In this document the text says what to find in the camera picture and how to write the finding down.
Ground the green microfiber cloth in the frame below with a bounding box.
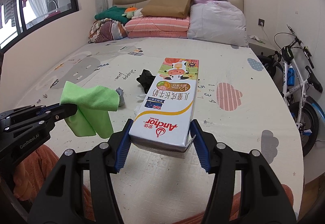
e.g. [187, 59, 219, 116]
[60, 81, 120, 139]

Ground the white Anchor milk carton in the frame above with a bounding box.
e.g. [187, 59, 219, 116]
[129, 57, 199, 153]

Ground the grey checked fabric scrap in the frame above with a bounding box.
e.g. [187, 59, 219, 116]
[116, 87, 125, 108]

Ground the orange fleece blanket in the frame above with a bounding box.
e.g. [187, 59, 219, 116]
[12, 144, 96, 222]

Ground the white tissue scrap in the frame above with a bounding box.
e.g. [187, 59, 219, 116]
[134, 94, 146, 116]

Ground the black fabric scrap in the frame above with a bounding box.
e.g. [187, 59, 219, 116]
[136, 69, 155, 94]

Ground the patterned folded blanket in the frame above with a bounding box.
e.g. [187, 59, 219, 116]
[89, 18, 127, 43]

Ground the green folded blanket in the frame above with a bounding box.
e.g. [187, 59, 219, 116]
[94, 6, 129, 25]

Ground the white bedside table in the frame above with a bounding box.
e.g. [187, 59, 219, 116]
[248, 36, 276, 56]

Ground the white blue bicycle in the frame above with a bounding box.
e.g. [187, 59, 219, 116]
[258, 26, 324, 156]

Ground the orange green plush toy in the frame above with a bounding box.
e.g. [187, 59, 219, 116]
[122, 7, 143, 19]

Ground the pink striped folded quilt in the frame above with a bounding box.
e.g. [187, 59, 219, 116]
[125, 17, 190, 38]

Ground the brown paper bag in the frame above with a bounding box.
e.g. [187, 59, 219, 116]
[142, 0, 192, 18]

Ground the wall power socket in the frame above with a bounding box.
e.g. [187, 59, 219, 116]
[258, 18, 265, 27]

